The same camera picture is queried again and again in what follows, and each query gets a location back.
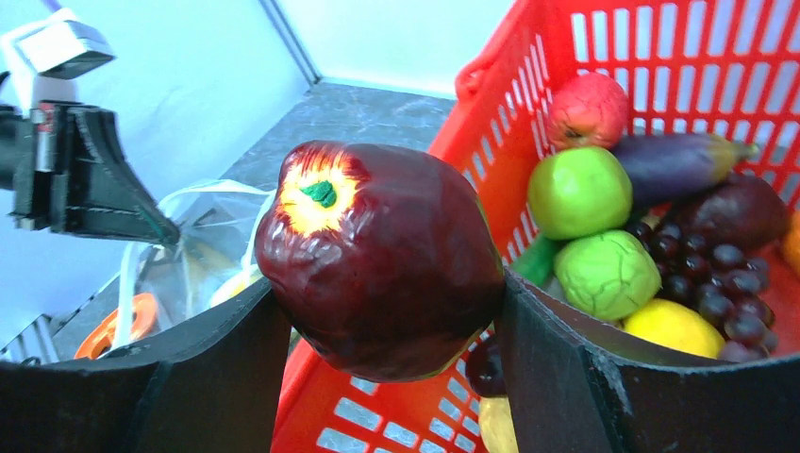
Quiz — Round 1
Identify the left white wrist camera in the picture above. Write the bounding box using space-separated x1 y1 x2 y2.
1 1 116 116

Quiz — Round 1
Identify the dark red plum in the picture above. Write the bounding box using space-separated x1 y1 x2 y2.
254 140 506 383

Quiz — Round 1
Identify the green wrinkled cabbage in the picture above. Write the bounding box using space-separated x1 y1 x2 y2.
554 229 661 322

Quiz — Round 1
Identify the orange pumpkin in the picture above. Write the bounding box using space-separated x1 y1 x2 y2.
779 210 800 277

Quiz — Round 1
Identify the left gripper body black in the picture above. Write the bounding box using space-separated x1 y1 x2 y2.
1 99 69 232

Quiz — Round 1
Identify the purple eggplant top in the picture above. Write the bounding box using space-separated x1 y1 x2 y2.
610 133 759 210

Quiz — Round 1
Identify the dark eggplant lower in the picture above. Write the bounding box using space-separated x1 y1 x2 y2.
465 335 507 397

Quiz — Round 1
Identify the green apple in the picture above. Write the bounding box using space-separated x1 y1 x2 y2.
527 146 632 240

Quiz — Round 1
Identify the green cucumber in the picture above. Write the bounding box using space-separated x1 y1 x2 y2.
511 235 564 288

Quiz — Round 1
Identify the clear dotted zip top bag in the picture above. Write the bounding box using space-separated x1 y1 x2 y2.
110 179 275 351

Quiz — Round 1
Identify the small yellow fruit low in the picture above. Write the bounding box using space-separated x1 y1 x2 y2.
478 396 519 453

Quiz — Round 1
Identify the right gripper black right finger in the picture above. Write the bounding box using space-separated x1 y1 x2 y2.
496 273 799 452

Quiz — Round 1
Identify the orange letter e toy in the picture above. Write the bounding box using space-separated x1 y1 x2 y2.
74 293 158 360

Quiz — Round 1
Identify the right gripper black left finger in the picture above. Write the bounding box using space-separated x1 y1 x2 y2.
1 279 290 452

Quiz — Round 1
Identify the red apple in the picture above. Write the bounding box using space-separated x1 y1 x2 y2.
545 72 629 151

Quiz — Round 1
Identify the red plastic basket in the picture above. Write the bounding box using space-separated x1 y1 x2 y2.
272 1 799 452

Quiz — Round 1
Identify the yellow lemon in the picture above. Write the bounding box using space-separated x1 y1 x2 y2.
622 298 725 359

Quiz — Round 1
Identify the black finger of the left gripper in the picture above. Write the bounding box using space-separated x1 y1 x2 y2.
53 105 180 246

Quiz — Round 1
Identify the dark purple grape bunch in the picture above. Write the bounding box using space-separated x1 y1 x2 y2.
625 221 778 362

